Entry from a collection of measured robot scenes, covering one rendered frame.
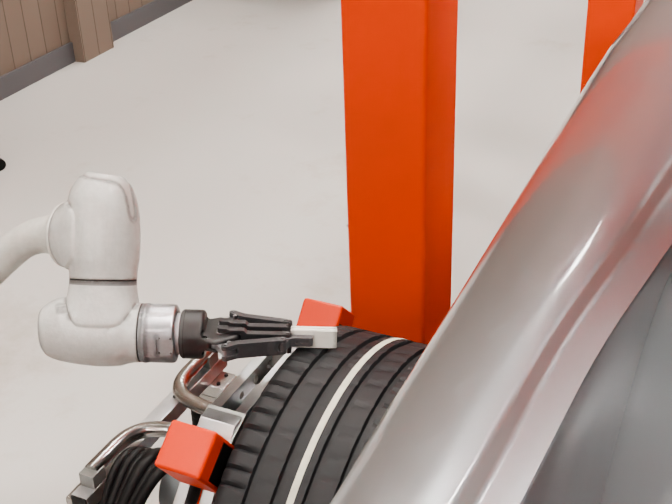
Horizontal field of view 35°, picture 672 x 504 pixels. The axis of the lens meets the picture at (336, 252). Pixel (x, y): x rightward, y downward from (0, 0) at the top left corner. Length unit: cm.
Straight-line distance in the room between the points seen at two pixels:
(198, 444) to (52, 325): 29
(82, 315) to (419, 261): 69
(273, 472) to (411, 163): 68
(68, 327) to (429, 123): 72
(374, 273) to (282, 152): 310
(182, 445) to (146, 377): 212
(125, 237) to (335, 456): 45
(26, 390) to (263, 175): 174
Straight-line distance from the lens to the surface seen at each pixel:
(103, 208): 158
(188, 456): 149
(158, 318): 158
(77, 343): 160
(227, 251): 428
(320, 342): 160
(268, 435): 150
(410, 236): 197
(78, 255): 159
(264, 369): 170
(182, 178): 493
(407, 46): 182
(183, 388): 183
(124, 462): 166
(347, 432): 147
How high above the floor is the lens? 210
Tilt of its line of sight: 30 degrees down
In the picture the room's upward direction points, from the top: 2 degrees counter-clockwise
